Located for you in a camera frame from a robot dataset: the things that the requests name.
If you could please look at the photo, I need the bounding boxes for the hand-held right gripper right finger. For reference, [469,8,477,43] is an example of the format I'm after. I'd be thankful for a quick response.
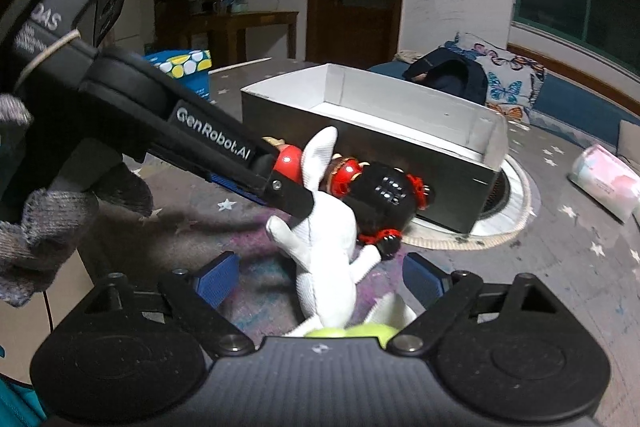
[387,253,571,356]

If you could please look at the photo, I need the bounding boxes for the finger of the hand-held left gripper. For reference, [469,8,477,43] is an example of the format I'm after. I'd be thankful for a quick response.
[150,94,316,219]
[210,174,266,206]

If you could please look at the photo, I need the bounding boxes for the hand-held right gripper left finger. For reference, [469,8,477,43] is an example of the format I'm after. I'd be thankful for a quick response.
[65,251,256,356]

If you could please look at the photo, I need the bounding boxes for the lime green plastic toy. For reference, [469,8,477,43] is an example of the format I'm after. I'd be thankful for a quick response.
[305,326,401,349]

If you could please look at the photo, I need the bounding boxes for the black and red doll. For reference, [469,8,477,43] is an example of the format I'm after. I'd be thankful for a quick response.
[262,137,436,260]

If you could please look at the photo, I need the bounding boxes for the white plush rabbit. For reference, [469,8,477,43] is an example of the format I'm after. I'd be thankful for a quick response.
[267,127,418,338]

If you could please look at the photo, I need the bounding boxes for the white cardboard box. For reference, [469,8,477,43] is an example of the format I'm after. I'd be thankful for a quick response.
[241,63,510,234]

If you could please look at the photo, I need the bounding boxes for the person's left hand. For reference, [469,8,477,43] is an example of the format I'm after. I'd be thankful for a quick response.
[0,94,153,308]

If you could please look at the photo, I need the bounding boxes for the blue dotted tissue box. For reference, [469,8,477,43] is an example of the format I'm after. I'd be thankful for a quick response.
[144,48,213,100]

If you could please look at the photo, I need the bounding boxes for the brown wooden desk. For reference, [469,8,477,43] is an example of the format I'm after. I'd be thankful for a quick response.
[185,11,300,68]

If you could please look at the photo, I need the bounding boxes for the grey star-printed blanket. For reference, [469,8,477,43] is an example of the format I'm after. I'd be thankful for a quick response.
[80,57,640,427]

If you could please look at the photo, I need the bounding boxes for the dark navy backpack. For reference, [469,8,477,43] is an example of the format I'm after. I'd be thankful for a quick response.
[404,47,488,105]

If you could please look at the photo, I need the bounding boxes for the pink and white tissue pack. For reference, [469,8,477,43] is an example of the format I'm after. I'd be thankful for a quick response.
[567,144,640,224]

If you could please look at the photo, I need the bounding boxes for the butterfly print pillow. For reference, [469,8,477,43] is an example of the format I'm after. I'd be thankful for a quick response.
[440,32,548,124]

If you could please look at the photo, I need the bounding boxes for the blue floor sofa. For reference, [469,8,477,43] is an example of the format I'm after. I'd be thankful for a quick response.
[367,59,640,158]

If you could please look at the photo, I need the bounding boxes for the person's teal clothing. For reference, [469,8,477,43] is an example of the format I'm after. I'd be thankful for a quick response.
[0,342,48,427]

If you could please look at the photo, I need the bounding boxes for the plain white pillow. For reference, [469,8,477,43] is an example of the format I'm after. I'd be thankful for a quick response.
[617,119,640,162]

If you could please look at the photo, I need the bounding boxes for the round white rope-edged mat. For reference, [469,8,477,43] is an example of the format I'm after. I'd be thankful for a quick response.
[402,154,533,252]

